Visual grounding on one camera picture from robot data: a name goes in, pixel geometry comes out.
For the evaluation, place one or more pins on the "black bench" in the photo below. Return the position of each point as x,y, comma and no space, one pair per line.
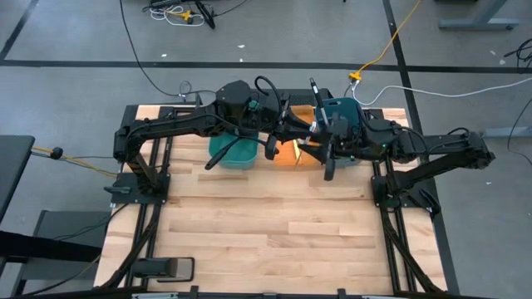
50,247

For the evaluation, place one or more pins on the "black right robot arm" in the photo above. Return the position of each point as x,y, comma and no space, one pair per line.
457,145

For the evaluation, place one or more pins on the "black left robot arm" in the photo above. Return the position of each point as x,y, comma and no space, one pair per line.
166,122

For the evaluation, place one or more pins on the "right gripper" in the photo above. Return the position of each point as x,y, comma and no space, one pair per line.
353,141

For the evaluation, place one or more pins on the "black side table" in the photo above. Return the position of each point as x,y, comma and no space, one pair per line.
14,174

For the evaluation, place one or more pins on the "black ribbed mat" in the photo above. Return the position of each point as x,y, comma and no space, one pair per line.
301,97

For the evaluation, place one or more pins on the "black box device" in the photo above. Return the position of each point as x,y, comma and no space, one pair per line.
158,269

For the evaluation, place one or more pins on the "orange plastic tray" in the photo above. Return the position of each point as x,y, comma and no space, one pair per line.
287,158

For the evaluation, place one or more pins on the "black serving spoon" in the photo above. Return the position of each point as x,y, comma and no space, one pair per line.
218,157

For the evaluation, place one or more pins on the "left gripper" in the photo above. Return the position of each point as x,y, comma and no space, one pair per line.
270,116

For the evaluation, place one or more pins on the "teal plastic bin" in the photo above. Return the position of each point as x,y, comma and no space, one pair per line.
237,160

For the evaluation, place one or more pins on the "black tripod legs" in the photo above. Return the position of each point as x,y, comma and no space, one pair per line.
205,16

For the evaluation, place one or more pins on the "black frame rail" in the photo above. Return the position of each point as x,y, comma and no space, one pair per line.
388,241
144,232
249,296

